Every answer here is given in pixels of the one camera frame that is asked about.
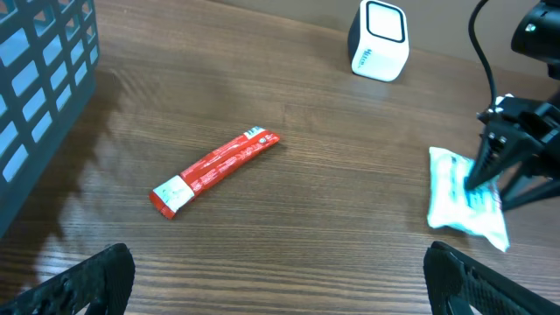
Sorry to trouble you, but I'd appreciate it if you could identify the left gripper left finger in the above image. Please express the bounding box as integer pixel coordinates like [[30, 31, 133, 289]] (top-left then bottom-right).
[[1, 243, 136, 315]]

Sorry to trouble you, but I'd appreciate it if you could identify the teal tissue packet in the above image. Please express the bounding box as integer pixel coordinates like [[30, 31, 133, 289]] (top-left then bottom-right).
[[427, 147, 510, 252]]

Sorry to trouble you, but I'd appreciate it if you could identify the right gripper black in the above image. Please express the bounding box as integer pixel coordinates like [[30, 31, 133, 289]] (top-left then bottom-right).
[[465, 94, 559, 212]]

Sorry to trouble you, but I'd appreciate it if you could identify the red stick snack packet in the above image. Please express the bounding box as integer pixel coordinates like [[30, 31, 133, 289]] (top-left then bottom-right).
[[149, 126, 280, 220]]

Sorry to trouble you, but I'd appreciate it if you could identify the white barcode scanner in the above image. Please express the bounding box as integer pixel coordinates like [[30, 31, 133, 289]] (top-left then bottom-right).
[[347, 0, 410, 82]]

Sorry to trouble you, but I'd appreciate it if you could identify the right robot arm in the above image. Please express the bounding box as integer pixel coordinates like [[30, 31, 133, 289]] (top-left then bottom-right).
[[465, 0, 559, 212]]

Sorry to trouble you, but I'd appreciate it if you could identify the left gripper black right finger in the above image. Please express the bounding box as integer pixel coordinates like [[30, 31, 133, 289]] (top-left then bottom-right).
[[423, 241, 559, 315]]

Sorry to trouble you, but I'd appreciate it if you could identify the grey plastic shopping basket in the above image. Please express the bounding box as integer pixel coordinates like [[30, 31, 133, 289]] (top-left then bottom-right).
[[1, 0, 100, 231]]

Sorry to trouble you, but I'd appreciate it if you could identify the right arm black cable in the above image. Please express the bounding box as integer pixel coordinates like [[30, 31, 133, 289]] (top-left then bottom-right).
[[467, 0, 499, 109]]

